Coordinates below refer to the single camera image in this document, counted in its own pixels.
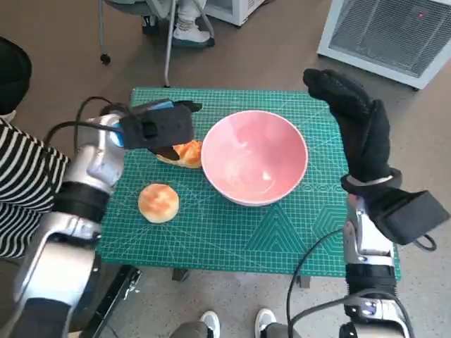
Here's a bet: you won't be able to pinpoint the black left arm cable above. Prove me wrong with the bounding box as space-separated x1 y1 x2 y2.
44 96 133 142

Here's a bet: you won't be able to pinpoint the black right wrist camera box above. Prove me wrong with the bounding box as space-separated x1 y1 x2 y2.
373 188 447 246

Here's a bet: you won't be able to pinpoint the white shoe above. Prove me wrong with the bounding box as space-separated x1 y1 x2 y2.
199 310 221 338
254 308 278 338

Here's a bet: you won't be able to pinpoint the green cutting mat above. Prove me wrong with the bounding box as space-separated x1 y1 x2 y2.
94 87 402 281

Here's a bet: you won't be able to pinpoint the lobed toy bread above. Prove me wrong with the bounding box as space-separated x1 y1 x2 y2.
156 139 204 169

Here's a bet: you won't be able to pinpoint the seated person's legs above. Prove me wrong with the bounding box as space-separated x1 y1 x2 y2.
141 0 216 49

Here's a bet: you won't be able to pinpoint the black metal bar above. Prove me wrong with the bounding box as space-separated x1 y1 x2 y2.
79 264 143 338

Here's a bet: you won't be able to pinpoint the pink bowl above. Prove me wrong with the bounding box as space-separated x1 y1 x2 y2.
200 111 309 208

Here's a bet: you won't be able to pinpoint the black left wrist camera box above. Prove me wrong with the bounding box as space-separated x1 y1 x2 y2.
118 105 195 151

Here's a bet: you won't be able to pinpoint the grey leg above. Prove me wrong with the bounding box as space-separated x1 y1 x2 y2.
171 320 212 338
262 323 299 338

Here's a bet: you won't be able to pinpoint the round toy bread bun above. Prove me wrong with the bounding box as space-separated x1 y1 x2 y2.
137 182 180 223

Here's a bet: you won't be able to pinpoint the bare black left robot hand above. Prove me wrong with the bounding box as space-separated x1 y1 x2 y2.
132 99 204 163

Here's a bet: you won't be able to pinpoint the white cabinet appliance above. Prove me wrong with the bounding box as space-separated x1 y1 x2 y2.
206 0 276 27

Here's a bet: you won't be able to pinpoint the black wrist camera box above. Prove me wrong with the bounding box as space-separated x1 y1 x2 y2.
373 188 447 246
118 105 195 151

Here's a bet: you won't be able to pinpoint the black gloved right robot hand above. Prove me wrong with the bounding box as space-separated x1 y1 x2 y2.
302 68 392 184

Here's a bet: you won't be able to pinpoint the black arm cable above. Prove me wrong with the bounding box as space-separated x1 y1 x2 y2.
285 228 415 338
44 96 133 142

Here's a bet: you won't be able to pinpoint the person in striped cloth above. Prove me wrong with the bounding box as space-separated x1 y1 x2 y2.
0 35 71 260

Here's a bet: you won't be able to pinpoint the black camera cable loop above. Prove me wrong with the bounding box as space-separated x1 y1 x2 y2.
415 234 437 251

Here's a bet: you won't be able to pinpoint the white appliance with mesh grille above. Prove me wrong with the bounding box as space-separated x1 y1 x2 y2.
316 0 451 92

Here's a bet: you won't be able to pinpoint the grey wheeled chair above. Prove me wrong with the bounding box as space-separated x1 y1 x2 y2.
98 0 216 88

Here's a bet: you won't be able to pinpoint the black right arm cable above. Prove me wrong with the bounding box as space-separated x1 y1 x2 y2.
285 228 415 338

